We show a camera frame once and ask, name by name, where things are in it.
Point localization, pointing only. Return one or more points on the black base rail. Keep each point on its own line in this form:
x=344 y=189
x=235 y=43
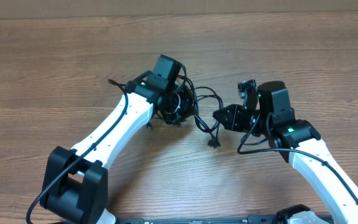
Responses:
x=251 y=219

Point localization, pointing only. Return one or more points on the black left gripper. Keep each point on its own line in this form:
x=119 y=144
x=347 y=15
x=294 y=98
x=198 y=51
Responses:
x=186 y=108

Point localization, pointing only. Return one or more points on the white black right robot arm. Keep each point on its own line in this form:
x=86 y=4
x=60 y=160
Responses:
x=267 y=111

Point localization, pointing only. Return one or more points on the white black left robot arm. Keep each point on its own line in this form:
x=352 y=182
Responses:
x=75 y=184

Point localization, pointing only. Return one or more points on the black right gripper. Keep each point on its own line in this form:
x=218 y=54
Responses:
x=235 y=124

